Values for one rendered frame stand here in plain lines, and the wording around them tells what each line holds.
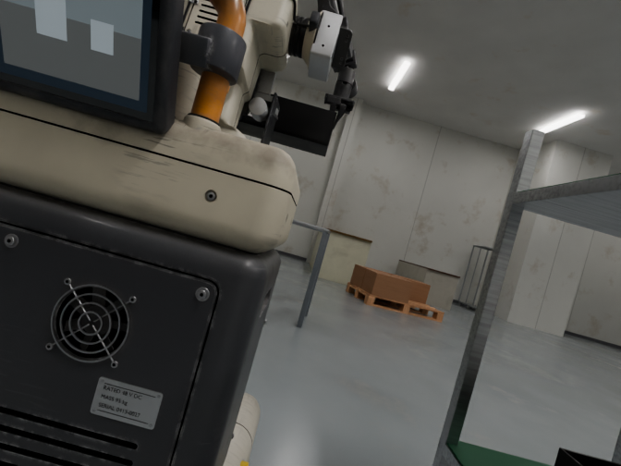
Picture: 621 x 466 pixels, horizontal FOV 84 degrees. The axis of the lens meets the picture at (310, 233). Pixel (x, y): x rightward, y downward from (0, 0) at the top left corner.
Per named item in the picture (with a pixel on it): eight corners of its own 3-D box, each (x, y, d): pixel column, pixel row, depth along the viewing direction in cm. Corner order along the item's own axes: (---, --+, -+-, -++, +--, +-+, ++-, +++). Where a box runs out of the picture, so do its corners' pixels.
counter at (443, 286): (416, 292, 901) (423, 266, 901) (451, 311, 693) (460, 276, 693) (391, 286, 899) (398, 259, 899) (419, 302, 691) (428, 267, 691)
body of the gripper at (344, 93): (323, 104, 123) (329, 84, 123) (351, 113, 123) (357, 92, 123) (324, 98, 116) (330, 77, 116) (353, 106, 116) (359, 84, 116)
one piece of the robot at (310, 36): (299, 40, 75) (312, 43, 75) (312, -5, 76) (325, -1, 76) (298, 74, 87) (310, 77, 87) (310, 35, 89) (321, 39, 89)
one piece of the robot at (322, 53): (331, 58, 78) (343, 15, 79) (309, 52, 78) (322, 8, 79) (326, 83, 88) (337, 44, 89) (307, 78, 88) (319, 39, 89)
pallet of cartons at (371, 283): (413, 307, 589) (420, 281, 589) (443, 323, 504) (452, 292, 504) (344, 290, 560) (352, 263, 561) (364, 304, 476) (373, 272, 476)
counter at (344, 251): (341, 272, 895) (351, 238, 896) (359, 288, 630) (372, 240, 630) (310, 263, 893) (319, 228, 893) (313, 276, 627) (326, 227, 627)
